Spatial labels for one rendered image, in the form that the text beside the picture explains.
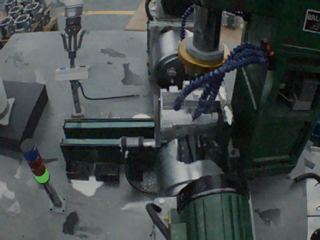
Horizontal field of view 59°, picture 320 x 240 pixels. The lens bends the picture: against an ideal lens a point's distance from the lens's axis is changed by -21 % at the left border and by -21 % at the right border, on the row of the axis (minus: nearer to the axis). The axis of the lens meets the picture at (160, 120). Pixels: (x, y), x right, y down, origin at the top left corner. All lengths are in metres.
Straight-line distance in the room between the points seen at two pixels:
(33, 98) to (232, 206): 1.20
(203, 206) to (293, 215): 0.77
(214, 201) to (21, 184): 0.98
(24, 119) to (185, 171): 0.86
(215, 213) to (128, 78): 1.21
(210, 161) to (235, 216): 0.34
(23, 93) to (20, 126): 0.23
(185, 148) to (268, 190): 0.54
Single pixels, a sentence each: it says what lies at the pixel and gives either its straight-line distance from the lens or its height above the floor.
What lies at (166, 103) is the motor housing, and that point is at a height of 1.10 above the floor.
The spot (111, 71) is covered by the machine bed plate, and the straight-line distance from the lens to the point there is 1.86.
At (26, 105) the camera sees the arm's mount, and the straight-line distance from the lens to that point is 1.64.
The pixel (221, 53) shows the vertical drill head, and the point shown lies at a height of 1.35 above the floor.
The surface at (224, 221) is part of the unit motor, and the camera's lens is 0.70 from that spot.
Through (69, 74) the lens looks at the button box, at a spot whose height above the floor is 1.06.
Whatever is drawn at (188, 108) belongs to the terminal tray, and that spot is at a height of 1.11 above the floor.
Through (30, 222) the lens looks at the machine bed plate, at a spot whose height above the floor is 0.80.
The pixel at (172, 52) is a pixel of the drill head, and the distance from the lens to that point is 1.39.
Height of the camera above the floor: 1.99
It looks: 48 degrees down
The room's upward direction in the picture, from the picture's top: 1 degrees clockwise
